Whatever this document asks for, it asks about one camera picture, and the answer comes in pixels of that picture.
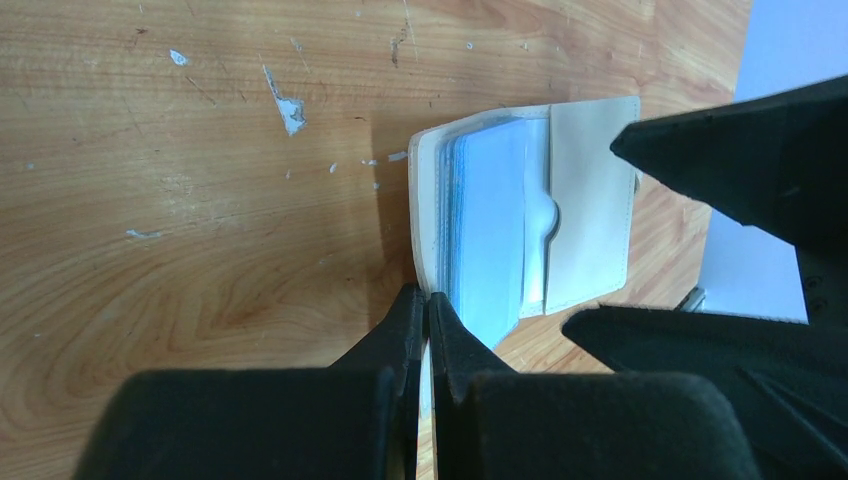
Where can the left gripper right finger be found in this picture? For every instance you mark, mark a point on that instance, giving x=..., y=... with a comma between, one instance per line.
x=492, y=422

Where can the beige leather card holder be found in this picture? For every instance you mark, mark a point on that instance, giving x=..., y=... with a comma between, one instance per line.
x=522, y=211

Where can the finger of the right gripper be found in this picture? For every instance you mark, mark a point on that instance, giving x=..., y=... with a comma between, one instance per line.
x=778, y=162
x=787, y=382

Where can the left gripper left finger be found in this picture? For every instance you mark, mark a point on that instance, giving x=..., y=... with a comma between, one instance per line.
x=354, y=419

